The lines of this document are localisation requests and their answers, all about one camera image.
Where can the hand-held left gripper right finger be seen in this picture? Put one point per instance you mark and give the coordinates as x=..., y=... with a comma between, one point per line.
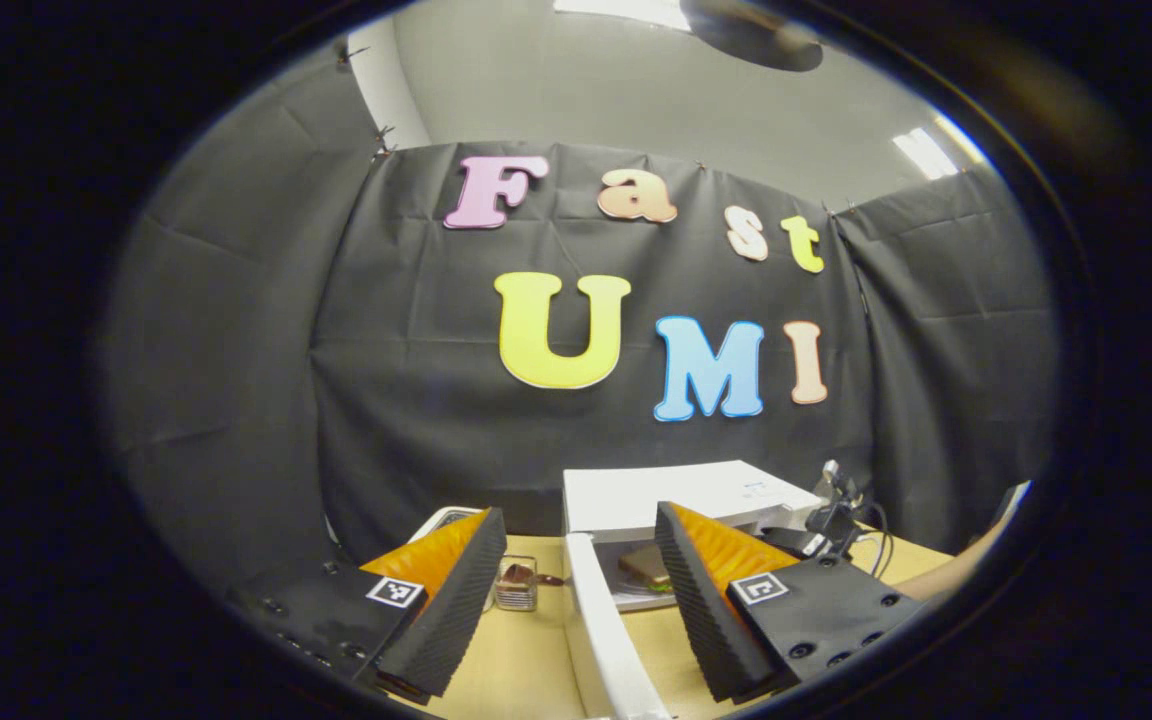
x=696, y=610

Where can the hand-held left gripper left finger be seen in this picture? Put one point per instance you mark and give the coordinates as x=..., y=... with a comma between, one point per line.
x=451, y=620

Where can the sandwich with lettuce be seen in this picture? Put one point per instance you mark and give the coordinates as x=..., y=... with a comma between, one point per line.
x=646, y=568

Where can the white microwave oven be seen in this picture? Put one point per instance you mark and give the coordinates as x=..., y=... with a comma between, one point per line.
x=656, y=495

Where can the dark brown utensil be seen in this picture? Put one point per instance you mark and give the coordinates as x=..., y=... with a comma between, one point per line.
x=518, y=574

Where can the white toaster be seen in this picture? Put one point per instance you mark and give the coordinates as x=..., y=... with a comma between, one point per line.
x=441, y=520

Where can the white cloth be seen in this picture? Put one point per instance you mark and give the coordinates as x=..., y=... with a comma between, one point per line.
x=1014, y=505

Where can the black backdrop cloth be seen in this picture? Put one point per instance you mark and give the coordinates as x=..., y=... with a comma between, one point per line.
x=416, y=380

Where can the dark round ceiling fixture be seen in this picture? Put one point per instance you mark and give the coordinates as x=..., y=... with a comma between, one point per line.
x=756, y=40

